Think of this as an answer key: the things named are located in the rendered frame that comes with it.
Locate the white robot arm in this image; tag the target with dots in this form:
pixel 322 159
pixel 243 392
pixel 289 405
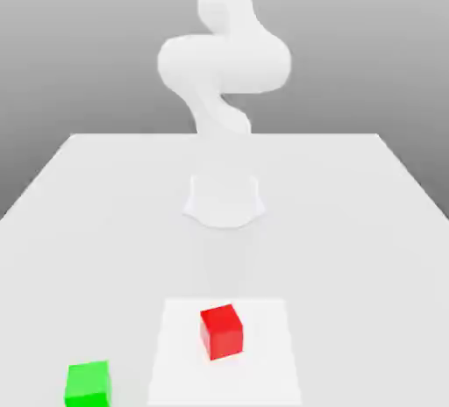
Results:
pixel 224 63

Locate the small red cube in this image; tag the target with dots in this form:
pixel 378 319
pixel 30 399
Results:
pixel 221 332

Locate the small green cube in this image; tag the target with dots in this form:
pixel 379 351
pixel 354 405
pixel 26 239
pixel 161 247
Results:
pixel 87 384

